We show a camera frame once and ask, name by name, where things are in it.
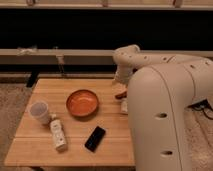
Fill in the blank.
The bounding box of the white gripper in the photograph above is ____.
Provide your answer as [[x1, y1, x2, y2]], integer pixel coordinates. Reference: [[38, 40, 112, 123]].
[[114, 81, 128, 114]]

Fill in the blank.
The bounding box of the white labelled bottle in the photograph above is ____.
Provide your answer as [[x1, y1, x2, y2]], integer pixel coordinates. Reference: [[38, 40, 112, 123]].
[[50, 114, 67, 152]]

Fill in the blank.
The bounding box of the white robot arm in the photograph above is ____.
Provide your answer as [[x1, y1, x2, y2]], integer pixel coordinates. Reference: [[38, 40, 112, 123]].
[[113, 45, 213, 171]]

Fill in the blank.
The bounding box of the orange ceramic bowl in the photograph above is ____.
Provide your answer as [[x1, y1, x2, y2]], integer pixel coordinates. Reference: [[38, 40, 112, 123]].
[[66, 89, 99, 117]]

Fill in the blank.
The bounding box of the black smartphone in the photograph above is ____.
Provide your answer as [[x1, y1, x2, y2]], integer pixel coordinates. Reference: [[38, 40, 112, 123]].
[[84, 126, 106, 152]]

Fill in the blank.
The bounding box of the wooden table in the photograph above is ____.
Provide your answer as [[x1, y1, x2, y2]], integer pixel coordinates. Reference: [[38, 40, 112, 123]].
[[4, 79, 134, 166]]

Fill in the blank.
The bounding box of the white paper cup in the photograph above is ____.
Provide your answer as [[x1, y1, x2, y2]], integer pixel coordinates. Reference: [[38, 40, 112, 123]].
[[28, 101, 51, 125]]

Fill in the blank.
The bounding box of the black table leg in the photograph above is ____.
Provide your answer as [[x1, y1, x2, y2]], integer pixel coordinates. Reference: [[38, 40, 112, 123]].
[[26, 71, 39, 87]]

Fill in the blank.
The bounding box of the black cable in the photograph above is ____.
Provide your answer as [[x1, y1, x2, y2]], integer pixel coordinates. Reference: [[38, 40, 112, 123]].
[[189, 99, 213, 120]]

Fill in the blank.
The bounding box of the long wooden rail beam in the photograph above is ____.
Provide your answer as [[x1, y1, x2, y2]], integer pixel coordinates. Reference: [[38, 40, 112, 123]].
[[0, 48, 213, 66]]

